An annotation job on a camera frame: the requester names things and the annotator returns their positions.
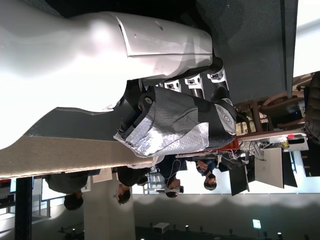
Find person in dark grey jacket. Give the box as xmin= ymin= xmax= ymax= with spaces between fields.
xmin=44 ymin=171 xmax=90 ymax=211

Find black vertical post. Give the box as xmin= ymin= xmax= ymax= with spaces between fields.
xmin=14 ymin=176 xmax=34 ymax=240

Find person in black vest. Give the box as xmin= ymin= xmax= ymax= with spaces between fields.
xmin=116 ymin=156 xmax=164 ymax=188

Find white ceiling projector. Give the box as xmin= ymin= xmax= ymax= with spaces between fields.
xmin=151 ymin=221 xmax=171 ymax=233

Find person wearing black mask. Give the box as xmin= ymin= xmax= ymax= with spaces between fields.
xmin=195 ymin=159 xmax=219 ymax=192

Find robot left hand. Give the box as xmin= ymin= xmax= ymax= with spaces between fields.
xmin=0 ymin=0 xmax=238 ymax=158

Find black monitor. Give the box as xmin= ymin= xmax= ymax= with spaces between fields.
xmin=228 ymin=161 xmax=251 ymax=197

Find white device with red button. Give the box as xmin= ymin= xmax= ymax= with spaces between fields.
xmin=284 ymin=133 xmax=309 ymax=152

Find person with dark short hair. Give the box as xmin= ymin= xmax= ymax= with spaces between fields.
xmin=114 ymin=184 xmax=132 ymax=206

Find white board panel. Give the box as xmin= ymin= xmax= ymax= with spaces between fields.
xmin=254 ymin=146 xmax=285 ymax=189

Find person wearing white headset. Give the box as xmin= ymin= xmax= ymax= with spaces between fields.
xmin=158 ymin=154 xmax=185 ymax=199

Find white building pillar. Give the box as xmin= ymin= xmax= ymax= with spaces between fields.
xmin=83 ymin=178 xmax=136 ymax=240

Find brown wooden furniture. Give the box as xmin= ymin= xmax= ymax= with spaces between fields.
xmin=234 ymin=72 xmax=308 ymax=138

